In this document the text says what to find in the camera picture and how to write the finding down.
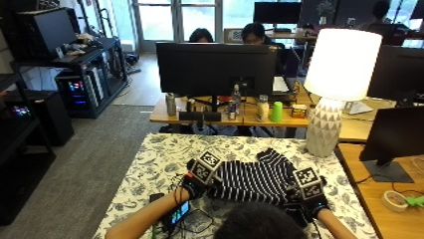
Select black boxes on desk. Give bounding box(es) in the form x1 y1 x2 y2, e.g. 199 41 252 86
178 111 221 122

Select black handheld device with screen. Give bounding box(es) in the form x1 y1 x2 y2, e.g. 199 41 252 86
159 198 193 231

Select white marker cube on right glove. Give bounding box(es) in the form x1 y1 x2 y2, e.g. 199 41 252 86
290 167 325 200

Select small yellow box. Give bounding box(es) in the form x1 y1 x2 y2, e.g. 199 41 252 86
289 104 308 120

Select large black case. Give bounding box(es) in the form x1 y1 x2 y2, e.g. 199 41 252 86
13 7 82 62

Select black shelf rack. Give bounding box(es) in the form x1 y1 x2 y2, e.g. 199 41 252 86
9 37 130 120

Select white table lamp patterned base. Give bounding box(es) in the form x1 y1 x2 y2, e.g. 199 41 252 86
301 28 384 159

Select green plastic cup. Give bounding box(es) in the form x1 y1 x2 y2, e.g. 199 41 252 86
268 101 284 123

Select white marker cube on glove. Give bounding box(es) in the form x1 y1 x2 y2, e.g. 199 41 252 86
189 150 223 185
290 167 325 200

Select black cable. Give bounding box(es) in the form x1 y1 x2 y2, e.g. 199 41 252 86
151 185 215 239

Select black monitor behind lamp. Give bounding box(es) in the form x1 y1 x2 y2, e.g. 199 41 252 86
365 44 424 107

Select black monitor on square stand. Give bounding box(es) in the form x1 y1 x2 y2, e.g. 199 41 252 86
357 106 424 184

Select black white striped sweater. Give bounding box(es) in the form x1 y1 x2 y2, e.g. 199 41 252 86
205 147 297 207

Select wide black monitor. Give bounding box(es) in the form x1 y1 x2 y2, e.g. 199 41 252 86
155 42 277 114

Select computer tower with coloured lights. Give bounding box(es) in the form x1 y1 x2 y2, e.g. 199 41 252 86
54 67 106 118

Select black low shelf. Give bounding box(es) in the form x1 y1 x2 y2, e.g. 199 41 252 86
0 73 58 227

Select wooden desk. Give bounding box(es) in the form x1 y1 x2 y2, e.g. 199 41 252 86
148 83 398 144
333 142 424 239

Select roll of beige tape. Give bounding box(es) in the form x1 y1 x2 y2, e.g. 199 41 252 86
380 189 409 214

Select black computer tower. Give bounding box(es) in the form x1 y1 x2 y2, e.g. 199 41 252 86
2 89 75 147

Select green plastic object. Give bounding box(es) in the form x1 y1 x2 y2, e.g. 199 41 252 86
402 195 424 209

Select clear plastic bottle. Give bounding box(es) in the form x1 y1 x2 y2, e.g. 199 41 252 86
225 84 241 121

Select cardboard box with marker print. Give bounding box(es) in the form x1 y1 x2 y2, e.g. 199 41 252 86
221 28 244 45

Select white folded paper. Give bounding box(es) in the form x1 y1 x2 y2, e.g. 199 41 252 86
342 100 374 117

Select black background monitor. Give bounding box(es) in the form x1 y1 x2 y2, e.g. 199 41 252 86
251 1 302 25

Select person's right hand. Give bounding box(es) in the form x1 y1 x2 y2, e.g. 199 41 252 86
283 174 330 219

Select floral blue white tablecloth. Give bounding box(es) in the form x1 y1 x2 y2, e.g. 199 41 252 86
91 132 378 239

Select white marker cube on left glove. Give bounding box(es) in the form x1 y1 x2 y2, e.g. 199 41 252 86
189 150 223 185

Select person's left hand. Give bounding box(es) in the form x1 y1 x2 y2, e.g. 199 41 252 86
182 158 224 200

